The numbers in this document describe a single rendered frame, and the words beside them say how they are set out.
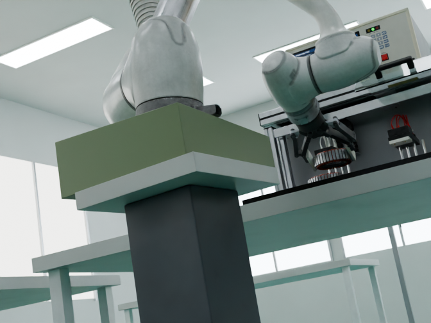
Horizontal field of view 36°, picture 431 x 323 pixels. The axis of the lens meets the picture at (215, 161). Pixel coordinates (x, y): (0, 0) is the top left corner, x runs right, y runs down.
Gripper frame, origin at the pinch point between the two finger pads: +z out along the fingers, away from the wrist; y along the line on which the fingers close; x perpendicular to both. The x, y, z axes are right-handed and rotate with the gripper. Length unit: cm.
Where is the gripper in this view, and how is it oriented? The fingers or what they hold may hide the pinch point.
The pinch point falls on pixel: (332, 158)
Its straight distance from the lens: 196.2
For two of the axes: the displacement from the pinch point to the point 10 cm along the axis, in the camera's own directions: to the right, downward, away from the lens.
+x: 0.8, -7.7, 6.3
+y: 8.8, -2.5, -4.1
